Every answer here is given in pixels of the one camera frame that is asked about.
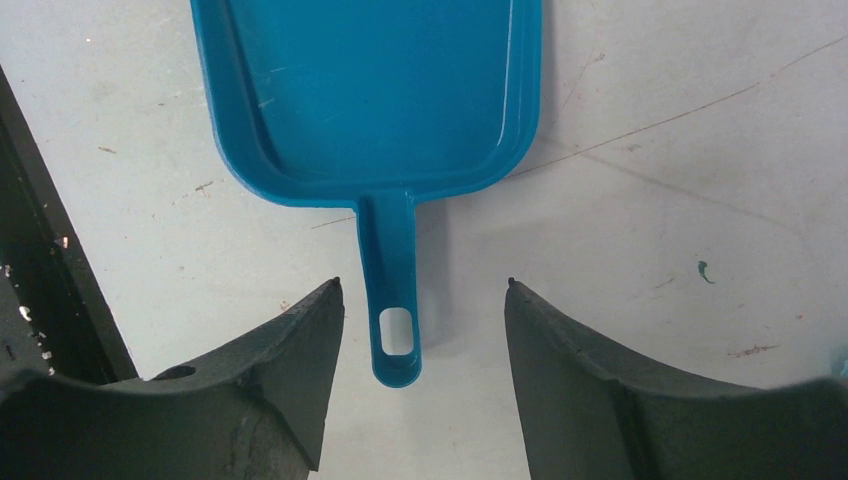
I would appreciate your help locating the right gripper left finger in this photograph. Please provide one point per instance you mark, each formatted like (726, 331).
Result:
(253, 408)

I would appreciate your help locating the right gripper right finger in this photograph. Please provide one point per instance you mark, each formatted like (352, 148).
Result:
(592, 408)

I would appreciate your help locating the blue dustpan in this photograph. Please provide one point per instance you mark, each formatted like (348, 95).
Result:
(377, 107)

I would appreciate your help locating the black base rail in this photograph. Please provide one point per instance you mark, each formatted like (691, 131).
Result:
(54, 317)

